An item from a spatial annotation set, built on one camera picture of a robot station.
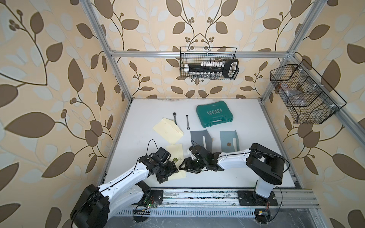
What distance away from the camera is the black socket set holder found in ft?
2.74

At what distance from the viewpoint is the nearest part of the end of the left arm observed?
2.01 ft

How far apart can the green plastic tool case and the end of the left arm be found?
1.31ft
